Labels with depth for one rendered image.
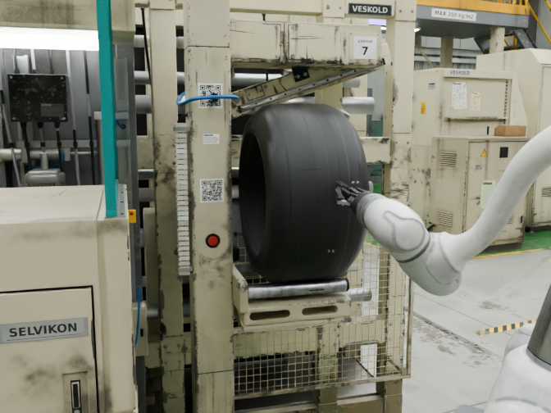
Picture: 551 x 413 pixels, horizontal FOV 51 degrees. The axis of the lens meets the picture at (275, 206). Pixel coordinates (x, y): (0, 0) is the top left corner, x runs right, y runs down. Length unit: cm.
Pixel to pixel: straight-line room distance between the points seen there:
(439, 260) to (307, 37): 108
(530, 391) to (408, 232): 39
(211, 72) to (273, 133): 27
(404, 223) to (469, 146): 501
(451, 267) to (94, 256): 78
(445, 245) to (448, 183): 507
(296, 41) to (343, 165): 61
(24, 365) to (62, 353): 7
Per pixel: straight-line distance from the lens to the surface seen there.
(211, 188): 179
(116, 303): 109
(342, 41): 219
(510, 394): 114
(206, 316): 189
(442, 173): 651
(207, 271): 184
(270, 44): 210
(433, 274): 138
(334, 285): 188
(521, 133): 679
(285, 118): 175
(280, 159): 166
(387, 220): 129
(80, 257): 107
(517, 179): 126
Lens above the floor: 144
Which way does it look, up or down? 9 degrees down
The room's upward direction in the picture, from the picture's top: straight up
